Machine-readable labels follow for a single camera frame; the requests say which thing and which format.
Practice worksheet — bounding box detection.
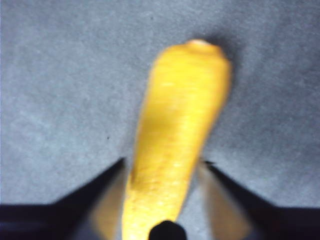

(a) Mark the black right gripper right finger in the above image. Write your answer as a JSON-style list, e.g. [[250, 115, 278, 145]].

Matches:
[[199, 160, 320, 240]]

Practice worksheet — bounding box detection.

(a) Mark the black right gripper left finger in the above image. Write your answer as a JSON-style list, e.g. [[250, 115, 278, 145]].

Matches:
[[0, 156, 129, 240]]

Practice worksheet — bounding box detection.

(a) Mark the yellow corn cob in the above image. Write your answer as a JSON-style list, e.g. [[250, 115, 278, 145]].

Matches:
[[121, 38, 233, 240]]

